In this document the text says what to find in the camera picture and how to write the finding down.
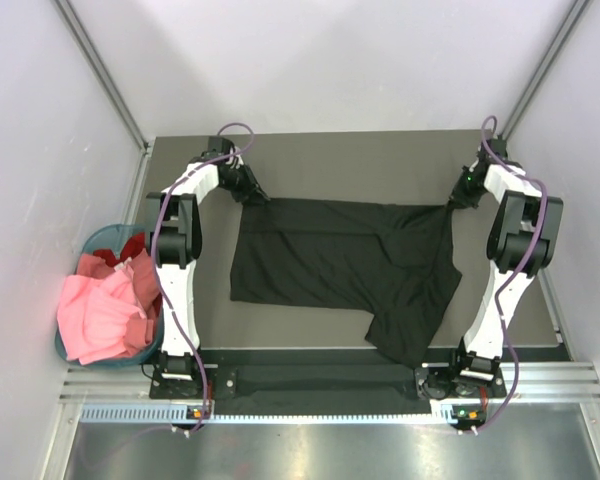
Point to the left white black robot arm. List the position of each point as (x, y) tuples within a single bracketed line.
[(173, 239)]

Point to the pink t shirt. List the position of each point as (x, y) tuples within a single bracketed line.
[(109, 312)]

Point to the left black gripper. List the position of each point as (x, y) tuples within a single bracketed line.
[(251, 193)]

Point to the grey slotted cable duct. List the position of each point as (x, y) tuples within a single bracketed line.
[(182, 414)]

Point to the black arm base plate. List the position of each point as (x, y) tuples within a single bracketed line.
[(314, 383)]

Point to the red t shirt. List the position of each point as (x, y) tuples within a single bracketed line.
[(133, 247)]

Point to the black t shirt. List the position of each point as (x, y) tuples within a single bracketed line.
[(392, 261)]

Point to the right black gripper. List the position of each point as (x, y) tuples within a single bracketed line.
[(457, 197)]

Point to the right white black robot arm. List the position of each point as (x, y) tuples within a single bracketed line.
[(521, 243)]

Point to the teal plastic basket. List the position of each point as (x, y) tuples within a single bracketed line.
[(113, 237)]

